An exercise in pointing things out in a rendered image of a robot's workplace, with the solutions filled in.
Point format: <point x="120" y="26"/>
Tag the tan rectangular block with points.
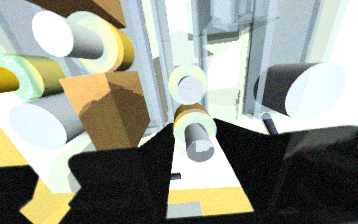
<point x="109" y="10"/>
<point x="111" y="107"/>

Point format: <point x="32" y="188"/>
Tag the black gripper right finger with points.
<point x="260" y="161"/>

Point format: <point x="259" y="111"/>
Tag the dark grey rod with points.
<point x="175" y="176"/>
<point x="270" y="126"/>

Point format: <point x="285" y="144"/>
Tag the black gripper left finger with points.
<point x="149" y="164"/>

